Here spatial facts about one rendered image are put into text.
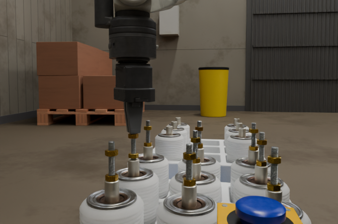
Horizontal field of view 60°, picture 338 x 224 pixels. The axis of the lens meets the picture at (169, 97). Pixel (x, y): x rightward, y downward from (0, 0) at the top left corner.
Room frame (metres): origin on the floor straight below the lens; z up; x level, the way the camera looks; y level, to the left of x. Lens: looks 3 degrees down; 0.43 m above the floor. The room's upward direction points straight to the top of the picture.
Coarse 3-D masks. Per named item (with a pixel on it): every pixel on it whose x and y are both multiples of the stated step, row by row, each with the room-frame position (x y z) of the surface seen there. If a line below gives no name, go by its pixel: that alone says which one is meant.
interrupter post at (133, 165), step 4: (128, 160) 0.55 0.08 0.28; (132, 160) 0.55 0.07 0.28; (136, 160) 0.55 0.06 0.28; (128, 164) 0.55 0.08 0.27; (132, 164) 0.54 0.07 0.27; (136, 164) 0.55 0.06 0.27; (128, 168) 0.55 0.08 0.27; (132, 168) 0.54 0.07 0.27; (136, 168) 0.55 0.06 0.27; (128, 172) 0.55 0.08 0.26; (132, 172) 0.54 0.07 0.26; (136, 172) 0.55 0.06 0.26; (132, 176) 0.54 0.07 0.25
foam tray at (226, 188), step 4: (168, 180) 0.73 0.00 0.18; (168, 184) 0.71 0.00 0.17; (224, 184) 0.70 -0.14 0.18; (228, 184) 0.70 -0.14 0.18; (168, 188) 0.71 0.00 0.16; (224, 188) 0.67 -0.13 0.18; (228, 188) 0.68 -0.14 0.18; (168, 192) 0.65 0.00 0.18; (224, 192) 0.65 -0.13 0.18; (228, 192) 0.65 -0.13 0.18; (224, 196) 0.62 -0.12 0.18; (228, 196) 0.62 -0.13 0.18; (160, 200) 0.60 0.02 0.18; (224, 200) 0.60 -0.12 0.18; (228, 200) 0.60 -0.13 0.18
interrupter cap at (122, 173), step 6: (126, 168) 0.58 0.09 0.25; (144, 168) 0.58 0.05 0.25; (120, 174) 0.55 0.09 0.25; (126, 174) 0.56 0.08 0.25; (144, 174) 0.55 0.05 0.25; (150, 174) 0.54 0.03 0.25; (120, 180) 0.52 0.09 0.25; (126, 180) 0.52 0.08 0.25; (132, 180) 0.52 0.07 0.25; (138, 180) 0.52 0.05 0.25
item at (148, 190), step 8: (152, 176) 0.55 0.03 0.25; (120, 184) 0.51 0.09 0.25; (128, 184) 0.51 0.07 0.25; (136, 184) 0.51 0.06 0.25; (144, 184) 0.52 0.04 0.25; (152, 184) 0.53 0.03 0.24; (136, 192) 0.51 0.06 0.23; (144, 192) 0.51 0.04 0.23; (152, 192) 0.53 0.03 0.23; (144, 200) 0.51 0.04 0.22; (152, 200) 0.53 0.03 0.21; (144, 208) 0.51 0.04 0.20; (152, 208) 0.53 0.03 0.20; (144, 216) 0.51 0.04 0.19; (152, 216) 0.53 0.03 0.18
